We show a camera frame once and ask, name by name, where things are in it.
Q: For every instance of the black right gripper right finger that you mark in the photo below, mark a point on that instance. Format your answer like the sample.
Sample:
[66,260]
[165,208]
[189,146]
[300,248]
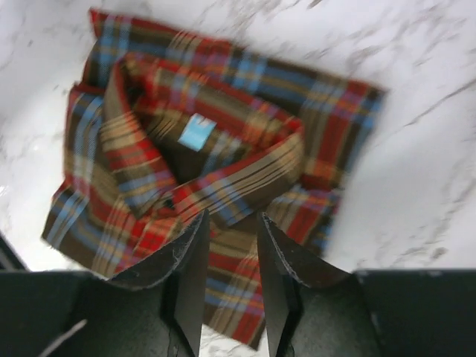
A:
[311,307]

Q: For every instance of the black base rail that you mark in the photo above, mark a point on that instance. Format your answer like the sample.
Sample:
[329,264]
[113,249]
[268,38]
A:
[8,258]

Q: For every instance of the red brown plaid shirt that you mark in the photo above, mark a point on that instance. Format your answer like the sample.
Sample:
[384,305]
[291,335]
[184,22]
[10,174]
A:
[166,123]

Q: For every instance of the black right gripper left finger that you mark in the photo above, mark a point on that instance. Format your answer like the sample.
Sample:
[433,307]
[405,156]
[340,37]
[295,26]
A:
[180,268]

